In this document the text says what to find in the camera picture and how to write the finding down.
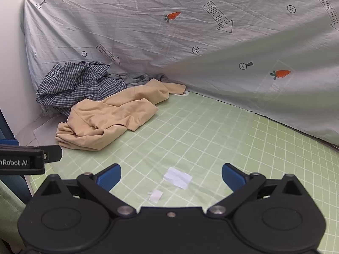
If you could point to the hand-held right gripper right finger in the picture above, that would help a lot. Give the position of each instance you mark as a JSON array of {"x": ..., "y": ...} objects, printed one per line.
[{"x": 233, "y": 176}]

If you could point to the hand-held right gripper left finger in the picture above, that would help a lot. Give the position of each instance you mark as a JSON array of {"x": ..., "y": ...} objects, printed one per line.
[{"x": 110, "y": 176}]

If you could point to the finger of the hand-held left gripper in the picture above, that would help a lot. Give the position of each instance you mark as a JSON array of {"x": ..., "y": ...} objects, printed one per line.
[{"x": 53, "y": 153}]

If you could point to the beige sweater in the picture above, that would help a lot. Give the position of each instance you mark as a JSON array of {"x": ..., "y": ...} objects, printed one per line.
[{"x": 111, "y": 116}]

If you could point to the dark blue cloth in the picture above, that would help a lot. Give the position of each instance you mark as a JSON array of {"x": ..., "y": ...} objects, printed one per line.
[{"x": 16, "y": 187}]

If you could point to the small white paper piece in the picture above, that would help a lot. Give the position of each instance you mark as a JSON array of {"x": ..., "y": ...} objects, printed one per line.
[{"x": 155, "y": 195}]

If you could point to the green grid mat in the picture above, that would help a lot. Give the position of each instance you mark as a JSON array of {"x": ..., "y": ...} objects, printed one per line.
[{"x": 198, "y": 137}]

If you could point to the large white paper piece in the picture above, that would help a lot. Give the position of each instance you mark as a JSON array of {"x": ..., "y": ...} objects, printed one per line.
[{"x": 177, "y": 177}]

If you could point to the blue plaid shirt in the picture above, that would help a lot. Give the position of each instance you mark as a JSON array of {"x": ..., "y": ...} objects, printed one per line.
[{"x": 68, "y": 84}]

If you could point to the grey garment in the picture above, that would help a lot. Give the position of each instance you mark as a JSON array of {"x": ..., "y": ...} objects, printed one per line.
[{"x": 132, "y": 79}]

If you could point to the grey printed bed sheet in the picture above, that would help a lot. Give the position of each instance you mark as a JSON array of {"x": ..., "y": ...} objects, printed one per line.
[{"x": 159, "y": 45}]

